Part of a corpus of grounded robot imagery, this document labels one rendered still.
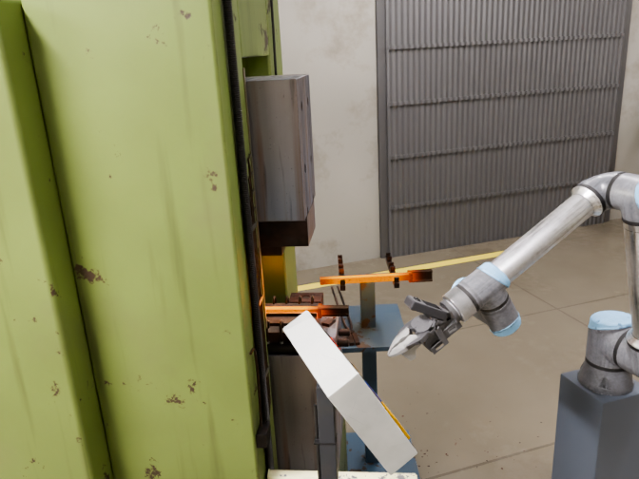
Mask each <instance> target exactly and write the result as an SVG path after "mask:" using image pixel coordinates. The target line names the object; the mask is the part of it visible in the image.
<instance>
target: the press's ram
mask: <svg viewBox="0 0 639 479"><path fill-rule="evenodd" d="M245 81H246V92H247V102H248V114H249V124H250V136H251V146H252V157H253V168H254V179H255V190H256V201H257V212H258V221H296V220H305V219H306V216H307V214H308V212H309V209H310V207H311V205H312V202H313V200H314V198H315V196H316V189H315V172H314V154H313V137H312V120H311V103H310V85H309V74H289V75H270V76H251V77H245Z"/></svg>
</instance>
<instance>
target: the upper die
mask: <svg viewBox="0 0 639 479"><path fill-rule="evenodd" d="M258 223H259V233H260V245H261V247H286V246H309V244H310V241H311V238H312V236H313V233H314V231H315V228H316V220H315V203H314V201H313V202H312V205H311V207H310V209H309V212H308V214H307V216H306V219H305V220H296V221H258Z"/></svg>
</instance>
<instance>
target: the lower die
mask: <svg viewBox="0 0 639 479"><path fill-rule="evenodd" d="M265 306H319V304H318V303H313V304H311V303H301V304H298V303H288V304H285V303H275V304H273V303H265ZM310 313H311V315H312V317H313V318H314V319H315V320H316V322H317V323H318V324H319V325H320V324H321V321H320V318H318V313H317V312H310ZM301 314H302V313H266V320H269V323H270V328H269V329H268V337H269V342H270V343H280V341H281V338H280V320H282V321H283V328H284V327H285V326H287V325H288V324H289V323H290V322H292V321H293V320H294V319H296V318H297V317H298V316H300V315H301ZM283 328H281V330H282V341H283V343H291V341H290V340H289V338H288V337H287V335H286V334H285V332H284V330H283Z"/></svg>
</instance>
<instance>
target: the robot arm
mask: <svg viewBox="0 0 639 479"><path fill-rule="evenodd" d="M610 209H616V210H620V211H621V215H622V222H623V225H624V237H625V248H626V260H627V271H628V283H629V304H630V314H626V313H624V312H618V311H601V312H597V313H595V314H593V315H592V316H591V318H590V323H589V325H588V327H589V329H588V337H587V347H586V356H585V360H584V362H583V364H582V365H581V367H580V369H579V370H578V374H577V379H578V381H579V383H580V384H581V385H582V386H583V387H585V388H586V389H588V390H590V391H592V392H594V393H600V394H603V395H610V396H620V395H625V394H628V393H631V392H632V390H633V387H634V379H633V376H632V375H633V374H634V375H635V376H637V377H639V175H636V174H631V173H628V172H623V171H614V172H608V173H604V174H600V175H596V176H593V177H591V178H588V179H586V180H584V181H582V182H580V183H579V184H577V185H576V186H575V187H574V188H573V189H572V191H571V197H569V198H568V199H567V200H566V201H564V202H563V203H562V204H561V205H559V206H558V207H557V208H556V209H554V210H553V211H552V212H551V213H550V214H549V215H548V216H547V217H546V218H544V219H543V220H542V221H541V222H539V223H538V224H537V225H536V226H535V227H533V228H532V229H531V230H530V231H528V232H527V233H526V234H525V235H524V236H522V237H521V238H520V239H518V240H517V241H516V242H515V243H514V244H512V245H511V246H510V247H509V248H507V249H506V250H505V251H504V252H503V253H501V254H500V255H499V256H498V257H497V258H495V259H494V260H493V261H491V262H485V263H483V264H482V265H481V266H479V267H477V269H475V270H474V271H473V272H472V273H470V274H469V275H468V276H467V277H465V278H460V279H458V280H457V281H456V282H455V283H454V285H453V287H452V289H451V290H450V291H449V292H447V293H446V294H445V295H444V296H443V300H442V301H441V302H439V304H440V306H438V305H436V304H433V303H431V302H428V301H425V300H422V299H419V298H418V297H412V296H407V297H406V298H405V300H404V303H405V304H406V305H407V306H408V307H409V308H410V309H411V310H412V311H417V312H420V313H422V314H423V315H419V316H417V317H415V318H413V319H412V320H411V321H409V322H408V323H406V324H405V325H404V326H403V327H402V328H401V329H400V330H399V332H398V333H397V335H396V338H395V339H394V341H393V343H392V345H391V347H390V349H389V351H388V354H387V355H388V356H389V357H393V356H397V355H399V354H402V355H403V356H405V357H406V358H407V359H409V360H414V359H415V358H416V349H417V348H418V347H420V345H421V344H422V345H423V346H425V347H426V348H427V349H428V350H429V351H430V352H433V354H436V353H437V352H438V351H440V350H441V349H442V348H443V347H444V346H446V345H447V344H448V343H449V341H448V339H447V338H448V337H450V336H451V335H452V334H454V333H455V332H456V331H457V330H459V329H460V328H461V327H462V325H461V323H460V320H461V321H463V322H465V321H467V320H468V319H469V318H470V317H471V316H474V317H475V318H477V319H479V320H480V321H482V322H483V323H485V324H487V325H488V326H489V328H490V331H491V332H492V333H493V334H494V335H496V336H507V335H511V334H513V333H514V332H516V330H517V329H518V328H519V326H520V324H521V318H520V316H519V313H518V312H517V311H516V309H515V307H514V305H513V302H512V300H511V298H510V296H509V294H508V292H507V290H506V288H509V286H510V285H511V282H512V281H514V280H515V279H516V278H517V277H519V276H520V275H521V274H522V273H523V272H525V271H526V270H527V269H528V268H529V267H531V266H532V265H533V264H534V263H535V262H537V261H538V260H539V259H540V258H542V257H543V256H544V255H545V254H546V253H548V252H549V251H550V250H551V249H552V248H553V247H554V246H555V245H556V244H557V243H559V242H560V241H561V240H562V239H564V238H565V237H566V236H567V235H568V234H570V233H571V232H572V231H573V230H574V229H576V228H577V227H578V226H579V225H580V224H582V223H583V222H584V221H585V220H587V219H588V218H589V217H590V216H595V217H597V216H599V215H601V214H602V213H603V212H605V211H607V210H610ZM412 332H415V335H414V334H413V333H412ZM442 343H443V344H444V345H443V346H441V347H440V348H439V349H438V350H436V348H438V347H439V346H440V345H441V344H442Z"/></svg>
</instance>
